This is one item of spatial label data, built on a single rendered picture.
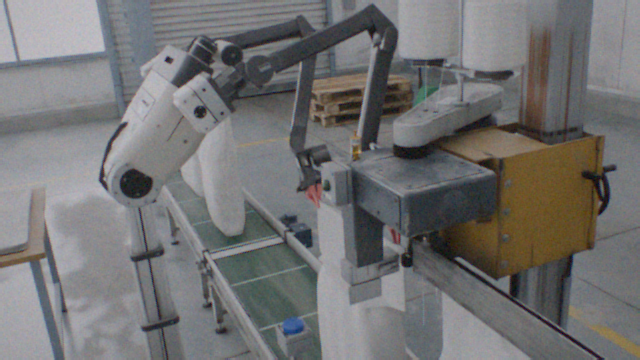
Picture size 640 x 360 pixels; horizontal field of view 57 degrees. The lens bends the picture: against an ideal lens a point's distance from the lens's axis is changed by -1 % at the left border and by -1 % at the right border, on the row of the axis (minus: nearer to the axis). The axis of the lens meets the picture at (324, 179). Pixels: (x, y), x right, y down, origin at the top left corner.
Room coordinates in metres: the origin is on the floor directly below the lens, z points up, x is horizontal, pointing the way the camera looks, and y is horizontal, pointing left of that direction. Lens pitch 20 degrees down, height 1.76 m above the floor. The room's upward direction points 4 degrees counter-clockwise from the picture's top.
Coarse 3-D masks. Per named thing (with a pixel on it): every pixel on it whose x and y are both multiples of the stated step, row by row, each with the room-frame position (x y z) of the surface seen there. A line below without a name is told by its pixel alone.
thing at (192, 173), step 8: (192, 160) 3.76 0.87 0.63; (184, 168) 3.88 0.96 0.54; (192, 168) 3.77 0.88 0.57; (200, 168) 3.75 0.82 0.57; (184, 176) 3.93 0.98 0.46; (192, 176) 3.78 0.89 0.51; (200, 176) 3.74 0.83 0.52; (192, 184) 3.79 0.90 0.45; (200, 184) 3.74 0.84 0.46; (200, 192) 3.73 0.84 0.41
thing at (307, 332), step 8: (304, 320) 1.43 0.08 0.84; (280, 336) 1.39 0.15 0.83; (288, 336) 1.36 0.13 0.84; (296, 336) 1.36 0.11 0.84; (304, 336) 1.37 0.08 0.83; (280, 344) 1.39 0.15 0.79; (288, 344) 1.35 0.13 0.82; (296, 344) 1.36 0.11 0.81; (304, 344) 1.37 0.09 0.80; (312, 344) 1.38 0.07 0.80; (288, 352) 1.35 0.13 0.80; (296, 352) 1.36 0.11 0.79
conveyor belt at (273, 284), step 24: (240, 264) 2.70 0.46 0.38; (264, 264) 2.68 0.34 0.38; (288, 264) 2.66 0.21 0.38; (240, 288) 2.45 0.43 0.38; (264, 288) 2.44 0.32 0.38; (288, 288) 2.42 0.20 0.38; (312, 288) 2.41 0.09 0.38; (264, 312) 2.23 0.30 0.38; (288, 312) 2.22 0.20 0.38; (312, 312) 2.20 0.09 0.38; (264, 336) 2.05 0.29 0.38; (312, 336) 2.03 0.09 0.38
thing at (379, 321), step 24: (336, 216) 1.76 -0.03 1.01; (336, 240) 1.77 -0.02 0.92; (384, 240) 1.54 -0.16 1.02; (336, 264) 1.78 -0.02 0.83; (336, 288) 1.66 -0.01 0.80; (384, 288) 1.55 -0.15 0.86; (336, 312) 1.65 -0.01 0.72; (360, 312) 1.52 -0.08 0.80; (384, 312) 1.51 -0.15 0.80; (336, 336) 1.65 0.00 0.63; (360, 336) 1.52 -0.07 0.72; (384, 336) 1.50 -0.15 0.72
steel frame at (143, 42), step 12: (132, 0) 7.99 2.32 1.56; (144, 0) 8.05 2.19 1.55; (132, 12) 7.99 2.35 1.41; (144, 12) 8.05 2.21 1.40; (132, 24) 7.98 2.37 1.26; (144, 24) 8.04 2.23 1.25; (132, 36) 7.97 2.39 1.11; (144, 36) 8.03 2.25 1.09; (144, 48) 8.02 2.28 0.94; (132, 60) 8.33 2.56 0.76; (144, 60) 8.01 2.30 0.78; (408, 60) 10.10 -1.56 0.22; (408, 72) 9.91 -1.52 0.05; (432, 72) 9.78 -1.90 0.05
